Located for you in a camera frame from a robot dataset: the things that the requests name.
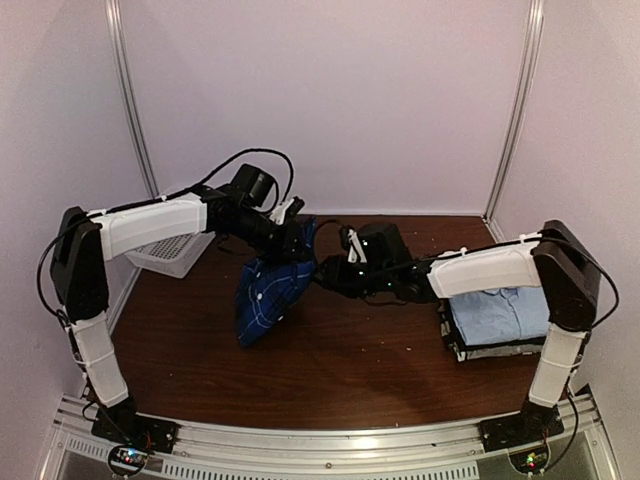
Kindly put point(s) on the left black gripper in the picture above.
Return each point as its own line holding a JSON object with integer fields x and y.
{"x": 290, "y": 239}

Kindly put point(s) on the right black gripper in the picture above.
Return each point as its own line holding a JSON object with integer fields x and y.
{"x": 335, "y": 275}

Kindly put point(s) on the blue plaid long sleeve shirt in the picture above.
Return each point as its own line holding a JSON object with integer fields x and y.
{"x": 267, "y": 291}

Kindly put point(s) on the light blue shirt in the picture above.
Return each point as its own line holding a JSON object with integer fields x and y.
{"x": 501, "y": 315}

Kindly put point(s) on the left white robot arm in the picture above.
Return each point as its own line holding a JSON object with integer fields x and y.
{"x": 88, "y": 241}

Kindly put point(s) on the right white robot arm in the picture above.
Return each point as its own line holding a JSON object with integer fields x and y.
{"x": 551, "y": 259}

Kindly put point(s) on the white plastic mesh basket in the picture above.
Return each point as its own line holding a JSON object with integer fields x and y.
{"x": 167, "y": 250}

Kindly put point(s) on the right circuit board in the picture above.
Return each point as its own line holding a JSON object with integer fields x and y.
{"x": 530, "y": 461}

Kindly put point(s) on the circuit board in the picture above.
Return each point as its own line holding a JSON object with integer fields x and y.
{"x": 530, "y": 461}
{"x": 125, "y": 460}

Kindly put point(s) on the left circuit board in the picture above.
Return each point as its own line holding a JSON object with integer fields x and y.
{"x": 125, "y": 460}

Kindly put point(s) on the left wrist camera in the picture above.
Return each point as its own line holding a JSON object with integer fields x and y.
{"x": 286, "y": 210}

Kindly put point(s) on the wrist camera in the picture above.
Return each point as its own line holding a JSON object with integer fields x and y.
{"x": 286, "y": 210}
{"x": 352, "y": 244}

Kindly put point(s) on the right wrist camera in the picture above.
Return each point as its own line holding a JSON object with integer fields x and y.
{"x": 352, "y": 244}

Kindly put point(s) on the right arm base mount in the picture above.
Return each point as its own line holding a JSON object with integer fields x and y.
{"x": 533, "y": 423}

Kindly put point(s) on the right aluminium frame post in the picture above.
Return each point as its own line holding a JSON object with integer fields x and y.
{"x": 528, "y": 65}

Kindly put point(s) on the aluminium frame post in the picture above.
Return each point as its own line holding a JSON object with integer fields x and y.
{"x": 131, "y": 111}
{"x": 528, "y": 65}

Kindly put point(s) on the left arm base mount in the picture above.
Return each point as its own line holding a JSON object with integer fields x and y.
{"x": 123, "y": 424}

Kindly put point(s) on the left aluminium frame post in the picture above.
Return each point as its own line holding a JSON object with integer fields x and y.
{"x": 131, "y": 111}

